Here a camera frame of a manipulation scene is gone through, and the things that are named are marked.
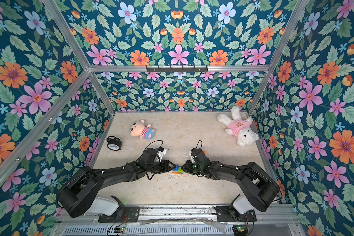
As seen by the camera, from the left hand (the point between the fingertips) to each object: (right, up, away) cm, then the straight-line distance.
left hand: (175, 166), depth 84 cm
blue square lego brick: (+1, -1, 0) cm, 1 cm away
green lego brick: (+3, -3, +1) cm, 4 cm away
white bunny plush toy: (+43, +21, +14) cm, 50 cm away
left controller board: (-28, -28, -12) cm, 41 cm away
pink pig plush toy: (-27, +22, +15) cm, 38 cm away
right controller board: (+33, -28, -13) cm, 45 cm away
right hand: (+4, -2, +2) cm, 5 cm away
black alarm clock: (-41, +12, +9) cm, 44 cm away
